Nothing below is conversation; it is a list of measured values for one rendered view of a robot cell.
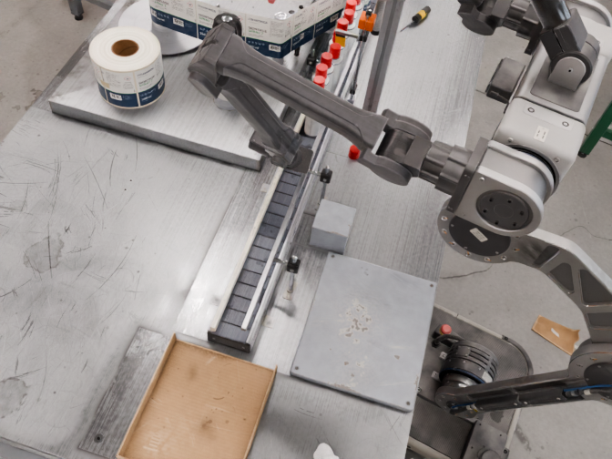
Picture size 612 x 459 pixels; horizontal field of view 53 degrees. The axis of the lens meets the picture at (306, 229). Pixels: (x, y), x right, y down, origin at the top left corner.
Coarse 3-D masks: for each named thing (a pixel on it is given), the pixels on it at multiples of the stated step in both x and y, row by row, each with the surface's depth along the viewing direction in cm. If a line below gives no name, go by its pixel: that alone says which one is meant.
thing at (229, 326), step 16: (304, 144) 181; (320, 144) 182; (288, 176) 173; (288, 192) 170; (272, 208) 167; (288, 208) 167; (272, 224) 163; (288, 224) 164; (256, 240) 160; (272, 240) 160; (256, 256) 157; (240, 272) 154; (256, 272) 155; (240, 288) 152; (256, 288) 152; (240, 304) 149; (224, 320) 146; (240, 320) 147; (224, 336) 144; (240, 336) 144
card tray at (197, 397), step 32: (192, 352) 146; (160, 384) 141; (192, 384) 141; (224, 384) 142; (256, 384) 143; (160, 416) 137; (192, 416) 137; (224, 416) 138; (256, 416) 138; (128, 448) 132; (160, 448) 133; (192, 448) 133; (224, 448) 134
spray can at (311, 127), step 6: (318, 78) 168; (324, 78) 168; (318, 84) 167; (324, 84) 168; (306, 120) 179; (312, 120) 177; (306, 126) 180; (312, 126) 179; (318, 126) 179; (306, 132) 182; (312, 132) 181; (318, 132) 182
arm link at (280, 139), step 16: (192, 80) 110; (208, 80) 110; (224, 80) 114; (208, 96) 115; (224, 96) 122; (240, 96) 119; (256, 96) 123; (240, 112) 127; (256, 112) 125; (272, 112) 131; (256, 128) 134; (272, 128) 133; (288, 128) 138; (272, 144) 138; (288, 144) 141; (288, 160) 143
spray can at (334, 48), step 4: (332, 44) 177; (336, 44) 177; (332, 48) 175; (336, 48) 176; (340, 48) 176; (332, 52) 176; (336, 52) 176; (340, 52) 177; (332, 56) 178; (336, 56) 178; (340, 56) 179; (332, 60) 178; (336, 60) 178; (340, 60) 179; (332, 64) 178; (336, 64) 179; (340, 64) 180; (336, 68) 180; (340, 68) 182; (336, 72) 181; (332, 76) 182; (336, 76) 183; (332, 80) 184; (336, 80) 184; (332, 84) 185; (336, 84) 186; (332, 88) 186; (332, 92) 188
